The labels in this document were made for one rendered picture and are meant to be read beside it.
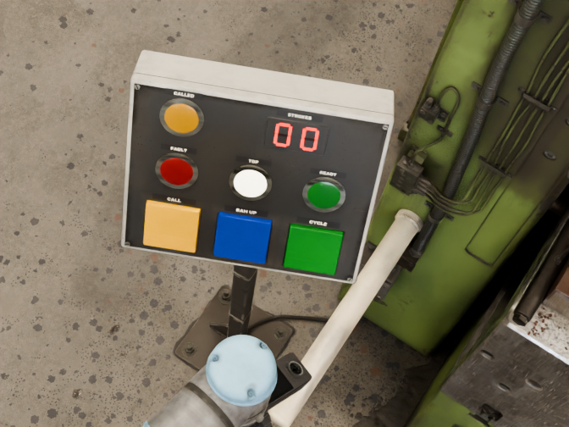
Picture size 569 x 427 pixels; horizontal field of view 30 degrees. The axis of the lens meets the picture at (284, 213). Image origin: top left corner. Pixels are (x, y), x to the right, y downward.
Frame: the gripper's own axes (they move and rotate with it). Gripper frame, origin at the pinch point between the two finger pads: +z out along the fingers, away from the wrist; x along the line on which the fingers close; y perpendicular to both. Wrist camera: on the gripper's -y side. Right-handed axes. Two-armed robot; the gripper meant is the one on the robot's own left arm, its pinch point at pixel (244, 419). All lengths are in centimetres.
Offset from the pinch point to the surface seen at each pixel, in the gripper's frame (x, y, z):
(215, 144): -28.4, -15.9, -19.9
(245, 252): -17.8, -13.5, -5.8
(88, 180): -82, -20, 93
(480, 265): -1, -56, 33
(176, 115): -33.3, -13.2, -23.3
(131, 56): -104, -48, 93
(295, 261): -12.6, -18.4, -5.7
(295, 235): -14.7, -19.6, -9.7
